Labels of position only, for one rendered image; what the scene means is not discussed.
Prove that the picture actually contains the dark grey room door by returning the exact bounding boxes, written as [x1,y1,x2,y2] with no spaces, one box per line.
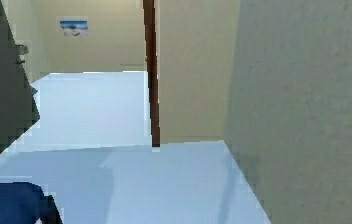
[0,0,41,158]

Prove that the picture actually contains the blue rounded object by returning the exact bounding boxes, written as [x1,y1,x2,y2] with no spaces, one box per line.
[0,181,64,224]

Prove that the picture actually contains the blue framed wall picture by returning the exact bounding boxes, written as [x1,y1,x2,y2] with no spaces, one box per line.
[56,16,90,38]

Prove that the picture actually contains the grey door handle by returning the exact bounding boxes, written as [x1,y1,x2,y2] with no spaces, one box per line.
[15,43,30,65]

